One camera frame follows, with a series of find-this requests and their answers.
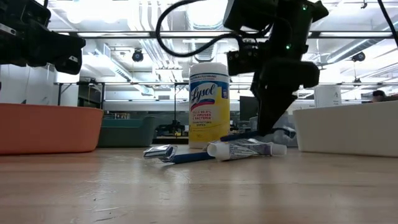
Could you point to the black background robot arm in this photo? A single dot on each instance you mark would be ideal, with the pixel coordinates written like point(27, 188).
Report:
point(172, 127)

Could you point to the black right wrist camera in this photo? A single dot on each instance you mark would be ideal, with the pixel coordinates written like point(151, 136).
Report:
point(242, 62)

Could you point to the orange plastic bin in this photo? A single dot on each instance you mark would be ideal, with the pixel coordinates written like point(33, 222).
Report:
point(46, 129)

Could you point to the teal plastic bin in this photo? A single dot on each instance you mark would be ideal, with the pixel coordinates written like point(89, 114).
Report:
point(127, 133)

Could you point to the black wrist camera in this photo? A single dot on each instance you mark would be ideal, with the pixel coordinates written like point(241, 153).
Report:
point(242, 62)
point(25, 14)

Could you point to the black aluminium rig frame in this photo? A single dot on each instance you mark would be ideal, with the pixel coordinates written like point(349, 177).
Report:
point(148, 34)

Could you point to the black ceiling spotlight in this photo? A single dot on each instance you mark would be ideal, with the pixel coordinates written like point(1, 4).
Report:
point(137, 56)
point(359, 57)

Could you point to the black background monitor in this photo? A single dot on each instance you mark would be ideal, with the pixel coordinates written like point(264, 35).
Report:
point(247, 107)

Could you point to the person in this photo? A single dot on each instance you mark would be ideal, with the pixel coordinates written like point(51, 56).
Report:
point(378, 95)

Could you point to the yellow Lysol wipes canister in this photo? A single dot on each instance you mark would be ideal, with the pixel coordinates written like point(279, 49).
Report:
point(210, 102)

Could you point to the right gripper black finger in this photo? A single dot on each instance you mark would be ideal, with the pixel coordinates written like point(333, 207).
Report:
point(273, 109)

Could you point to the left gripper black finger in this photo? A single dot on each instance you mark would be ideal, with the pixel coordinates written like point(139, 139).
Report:
point(59, 43)
point(70, 62)

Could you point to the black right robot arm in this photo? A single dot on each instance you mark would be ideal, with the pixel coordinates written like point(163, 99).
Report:
point(289, 25)

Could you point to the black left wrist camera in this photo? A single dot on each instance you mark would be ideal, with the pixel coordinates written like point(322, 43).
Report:
point(25, 14)

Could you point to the white plastic bin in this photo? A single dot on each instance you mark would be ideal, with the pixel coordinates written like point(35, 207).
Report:
point(345, 129)

